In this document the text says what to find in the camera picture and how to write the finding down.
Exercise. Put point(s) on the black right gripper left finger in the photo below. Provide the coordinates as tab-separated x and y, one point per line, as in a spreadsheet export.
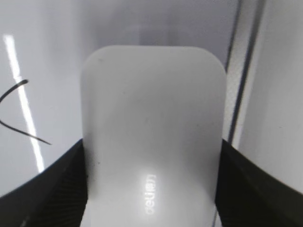
57	197

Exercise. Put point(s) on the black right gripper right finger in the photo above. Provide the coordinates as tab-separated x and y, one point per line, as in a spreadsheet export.
246	196

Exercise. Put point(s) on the white plastic board eraser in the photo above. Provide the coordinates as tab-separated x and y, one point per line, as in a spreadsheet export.
152	119

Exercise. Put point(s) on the white board with grey frame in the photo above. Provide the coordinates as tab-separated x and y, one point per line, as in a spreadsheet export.
44	45

